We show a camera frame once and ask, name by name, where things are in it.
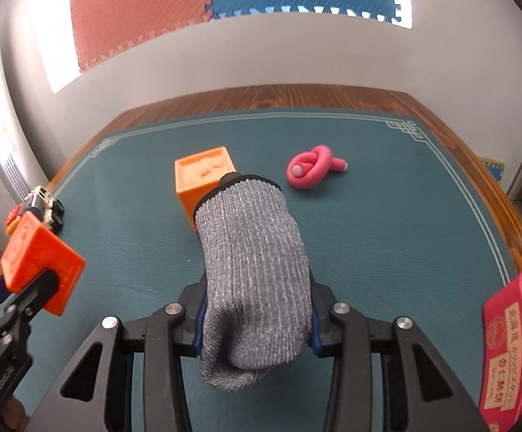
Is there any red and beige box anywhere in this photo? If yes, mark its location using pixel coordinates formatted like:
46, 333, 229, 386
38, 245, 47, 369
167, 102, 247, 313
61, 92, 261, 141
479, 258, 522, 432

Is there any orange toy cube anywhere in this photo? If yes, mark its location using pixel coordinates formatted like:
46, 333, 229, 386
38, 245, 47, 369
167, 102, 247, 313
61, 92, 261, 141
174, 146, 237, 233

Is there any grey knit glove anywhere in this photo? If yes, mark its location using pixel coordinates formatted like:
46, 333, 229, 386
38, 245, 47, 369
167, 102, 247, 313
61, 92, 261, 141
193, 173, 314, 392

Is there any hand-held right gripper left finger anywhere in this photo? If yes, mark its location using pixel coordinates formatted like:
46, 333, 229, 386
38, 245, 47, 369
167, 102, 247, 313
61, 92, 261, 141
27, 280, 208, 432

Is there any person's left hand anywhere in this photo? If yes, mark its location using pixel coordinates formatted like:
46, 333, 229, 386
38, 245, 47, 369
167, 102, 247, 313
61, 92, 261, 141
0, 398, 30, 432

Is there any red-orange toy cube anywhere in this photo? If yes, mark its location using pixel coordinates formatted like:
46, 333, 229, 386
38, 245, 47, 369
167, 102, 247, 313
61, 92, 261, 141
0, 212, 86, 316

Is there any red foam floor mat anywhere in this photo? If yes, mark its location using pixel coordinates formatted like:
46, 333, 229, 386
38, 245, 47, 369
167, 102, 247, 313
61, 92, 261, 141
69, 0, 215, 73

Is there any pink foam hair curler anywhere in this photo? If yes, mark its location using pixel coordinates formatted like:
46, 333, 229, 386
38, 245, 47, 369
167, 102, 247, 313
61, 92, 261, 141
286, 145, 348, 190

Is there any green table mat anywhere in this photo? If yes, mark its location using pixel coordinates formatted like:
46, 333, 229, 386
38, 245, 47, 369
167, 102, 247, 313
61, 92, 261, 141
15, 108, 521, 432

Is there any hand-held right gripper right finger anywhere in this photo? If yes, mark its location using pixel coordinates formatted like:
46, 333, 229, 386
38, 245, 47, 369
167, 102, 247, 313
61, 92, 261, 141
307, 270, 489, 432

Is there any toy truck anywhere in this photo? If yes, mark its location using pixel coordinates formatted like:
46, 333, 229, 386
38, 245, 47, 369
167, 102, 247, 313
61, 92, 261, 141
4, 184, 66, 235

